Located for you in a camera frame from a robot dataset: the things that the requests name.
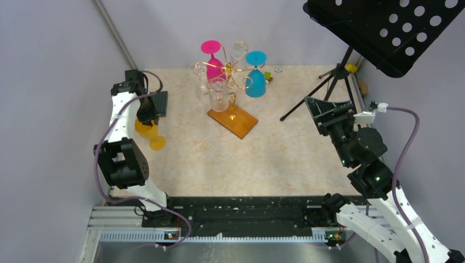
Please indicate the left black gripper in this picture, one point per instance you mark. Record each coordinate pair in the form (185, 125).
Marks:
(152, 114)

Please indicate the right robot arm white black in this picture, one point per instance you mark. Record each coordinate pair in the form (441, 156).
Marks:
(360, 147)

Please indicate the clear smooth wine glass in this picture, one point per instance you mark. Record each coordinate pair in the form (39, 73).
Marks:
(199, 70)

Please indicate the clear ribbed wine glass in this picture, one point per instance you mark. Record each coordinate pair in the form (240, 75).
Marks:
(218, 94)

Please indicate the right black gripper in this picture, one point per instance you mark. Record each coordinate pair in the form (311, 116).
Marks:
(339, 112)

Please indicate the clear rear wine glass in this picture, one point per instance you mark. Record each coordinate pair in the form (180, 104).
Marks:
(238, 54)

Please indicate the yellow wine glass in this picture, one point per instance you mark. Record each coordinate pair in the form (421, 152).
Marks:
(150, 132)

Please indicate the pink wine glass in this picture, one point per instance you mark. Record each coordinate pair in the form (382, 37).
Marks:
(214, 66)

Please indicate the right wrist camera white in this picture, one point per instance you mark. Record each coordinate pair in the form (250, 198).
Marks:
(368, 116)

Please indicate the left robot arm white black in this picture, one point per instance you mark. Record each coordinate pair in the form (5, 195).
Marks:
(117, 155)

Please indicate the yellow clamp knob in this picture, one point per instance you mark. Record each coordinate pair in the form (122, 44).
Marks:
(351, 68)

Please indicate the toy brick car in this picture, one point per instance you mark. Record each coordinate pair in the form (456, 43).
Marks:
(268, 77)

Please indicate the black music stand tray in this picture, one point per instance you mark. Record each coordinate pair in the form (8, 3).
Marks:
(391, 35)

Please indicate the gold wire glass rack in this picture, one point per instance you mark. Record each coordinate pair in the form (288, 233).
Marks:
(234, 77)

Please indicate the aluminium corner post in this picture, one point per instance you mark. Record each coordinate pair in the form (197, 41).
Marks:
(114, 33)

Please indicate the blue wine glass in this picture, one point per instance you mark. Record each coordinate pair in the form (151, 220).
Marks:
(255, 81)

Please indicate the wooden rack base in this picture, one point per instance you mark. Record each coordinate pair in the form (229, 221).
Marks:
(234, 119)

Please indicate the black studded building plate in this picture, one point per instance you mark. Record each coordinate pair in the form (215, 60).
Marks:
(160, 101)

